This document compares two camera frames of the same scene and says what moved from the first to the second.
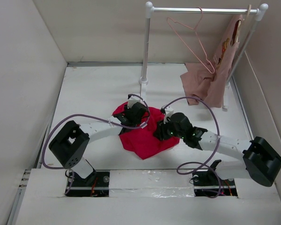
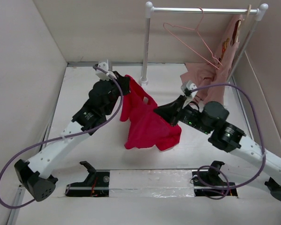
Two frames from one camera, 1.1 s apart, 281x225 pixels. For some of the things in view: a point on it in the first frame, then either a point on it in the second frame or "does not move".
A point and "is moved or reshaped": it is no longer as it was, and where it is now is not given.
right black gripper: [160, 131] → [171, 111]
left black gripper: [126, 108] → [125, 81]
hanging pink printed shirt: [222, 57] does not move
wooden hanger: [240, 22] does not move
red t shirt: [142, 141] is moved or reshaped
